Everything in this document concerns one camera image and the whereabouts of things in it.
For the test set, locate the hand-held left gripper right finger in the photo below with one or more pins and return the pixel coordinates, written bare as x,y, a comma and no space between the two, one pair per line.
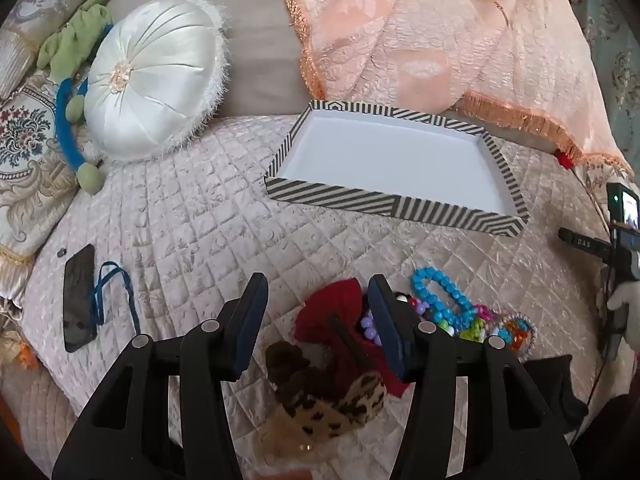
386,327

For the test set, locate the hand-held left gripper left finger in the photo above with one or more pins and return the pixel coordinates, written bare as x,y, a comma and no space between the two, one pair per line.
249,325

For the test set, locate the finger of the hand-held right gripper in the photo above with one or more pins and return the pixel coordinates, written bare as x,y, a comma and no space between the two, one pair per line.
582,243

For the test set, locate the red satin hair bow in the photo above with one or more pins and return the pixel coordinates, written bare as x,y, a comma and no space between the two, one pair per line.
330,310

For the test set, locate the striped cardboard box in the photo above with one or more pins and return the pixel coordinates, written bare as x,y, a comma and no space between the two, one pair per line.
390,160

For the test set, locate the person's right hand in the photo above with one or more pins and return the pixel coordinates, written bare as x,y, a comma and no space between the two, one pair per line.
625,302

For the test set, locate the red tassel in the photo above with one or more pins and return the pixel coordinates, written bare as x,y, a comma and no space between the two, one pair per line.
564,159

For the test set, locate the cream quilted bedspread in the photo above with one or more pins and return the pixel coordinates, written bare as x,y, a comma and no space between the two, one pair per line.
200,220

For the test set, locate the black smartphone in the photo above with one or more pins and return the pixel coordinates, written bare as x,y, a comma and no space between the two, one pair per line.
80,300

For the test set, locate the teal damask cloth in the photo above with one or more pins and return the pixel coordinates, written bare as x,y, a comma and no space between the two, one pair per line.
612,60

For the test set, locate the person's dark clothing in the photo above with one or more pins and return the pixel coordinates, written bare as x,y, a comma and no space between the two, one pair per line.
615,440

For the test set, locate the peach fringed blanket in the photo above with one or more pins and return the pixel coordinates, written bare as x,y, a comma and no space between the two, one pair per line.
425,35

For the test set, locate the white round satin cushion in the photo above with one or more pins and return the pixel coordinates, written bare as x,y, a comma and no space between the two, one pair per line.
150,75

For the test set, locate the floral embroidered pillow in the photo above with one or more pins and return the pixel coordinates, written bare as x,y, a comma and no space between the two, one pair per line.
30,130

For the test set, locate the green plush toy blue band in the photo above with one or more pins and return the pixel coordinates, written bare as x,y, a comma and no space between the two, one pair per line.
75,40

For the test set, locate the striped damask bolster pillow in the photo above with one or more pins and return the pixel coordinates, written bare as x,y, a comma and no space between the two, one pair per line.
45,5

